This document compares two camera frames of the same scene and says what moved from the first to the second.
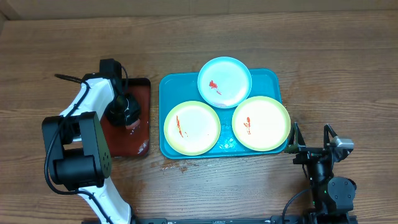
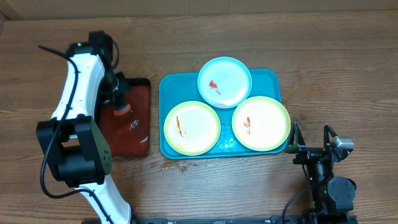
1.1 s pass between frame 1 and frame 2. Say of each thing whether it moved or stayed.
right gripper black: stayed
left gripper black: moved
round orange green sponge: moved
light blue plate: stayed
